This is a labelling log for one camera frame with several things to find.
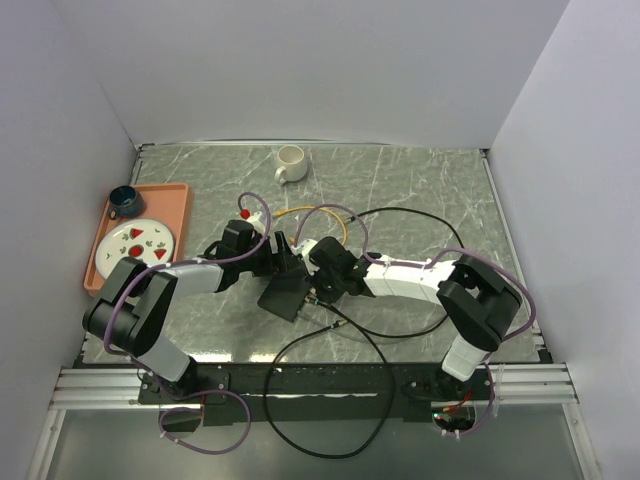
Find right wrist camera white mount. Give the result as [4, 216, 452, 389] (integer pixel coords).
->
[291, 239, 317, 266]

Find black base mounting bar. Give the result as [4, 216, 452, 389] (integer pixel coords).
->
[138, 363, 492, 426]

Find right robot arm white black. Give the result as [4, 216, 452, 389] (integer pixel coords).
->
[299, 237, 522, 399]

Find white watermelon pattern plate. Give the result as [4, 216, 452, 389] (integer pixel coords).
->
[94, 219, 175, 278]

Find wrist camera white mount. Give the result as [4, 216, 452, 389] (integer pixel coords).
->
[291, 239, 317, 266]
[240, 209, 266, 237]

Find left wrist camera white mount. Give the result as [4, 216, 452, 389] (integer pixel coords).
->
[240, 209, 266, 237]

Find black network switch box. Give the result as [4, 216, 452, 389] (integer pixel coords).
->
[257, 274, 310, 323]

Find dark blue cup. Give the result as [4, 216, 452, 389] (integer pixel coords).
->
[107, 185, 146, 220]

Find yellow ethernet cable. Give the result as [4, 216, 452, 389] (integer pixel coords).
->
[275, 205, 349, 246]

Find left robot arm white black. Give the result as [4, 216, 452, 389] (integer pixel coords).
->
[82, 220, 309, 402]

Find white ceramic mug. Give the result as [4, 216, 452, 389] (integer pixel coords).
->
[274, 145, 308, 185]

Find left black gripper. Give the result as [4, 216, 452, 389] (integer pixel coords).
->
[238, 231, 302, 277]

